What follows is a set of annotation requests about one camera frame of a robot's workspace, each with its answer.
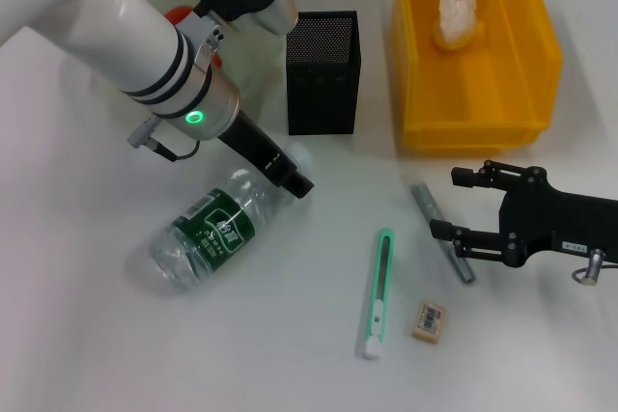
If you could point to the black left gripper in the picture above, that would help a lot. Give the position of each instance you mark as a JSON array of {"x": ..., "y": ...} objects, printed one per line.
[{"x": 251, "y": 142}]

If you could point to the white paper ball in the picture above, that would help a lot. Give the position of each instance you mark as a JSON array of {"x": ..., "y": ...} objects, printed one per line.
[{"x": 454, "y": 21}]

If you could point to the black mesh pen holder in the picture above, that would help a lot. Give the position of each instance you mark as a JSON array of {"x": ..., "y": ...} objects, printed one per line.
[{"x": 323, "y": 103}]

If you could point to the pale green glass fruit plate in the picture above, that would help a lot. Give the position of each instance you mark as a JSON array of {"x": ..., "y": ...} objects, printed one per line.
[{"x": 251, "y": 69}]

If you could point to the red-orange fruit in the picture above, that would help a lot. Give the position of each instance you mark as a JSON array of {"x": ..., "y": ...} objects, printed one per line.
[{"x": 177, "y": 12}]

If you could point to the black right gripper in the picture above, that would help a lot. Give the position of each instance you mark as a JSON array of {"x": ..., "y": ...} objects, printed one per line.
[{"x": 555, "y": 224}]

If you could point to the yellow plastic bin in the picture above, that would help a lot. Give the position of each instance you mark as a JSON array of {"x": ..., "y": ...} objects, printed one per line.
[{"x": 434, "y": 93}]

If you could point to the clear water bottle green label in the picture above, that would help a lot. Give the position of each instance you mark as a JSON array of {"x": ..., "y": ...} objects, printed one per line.
[{"x": 212, "y": 233}]

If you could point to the beige eraser with barcode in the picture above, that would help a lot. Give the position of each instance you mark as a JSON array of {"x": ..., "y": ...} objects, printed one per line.
[{"x": 429, "y": 322}]

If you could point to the grey metal pen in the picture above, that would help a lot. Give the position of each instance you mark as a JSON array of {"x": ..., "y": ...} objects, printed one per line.
[{"x": 425, "y": 200}]

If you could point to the green utility knife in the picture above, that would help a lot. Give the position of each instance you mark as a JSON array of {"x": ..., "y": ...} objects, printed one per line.
[{"x": 375, "y": 320}]

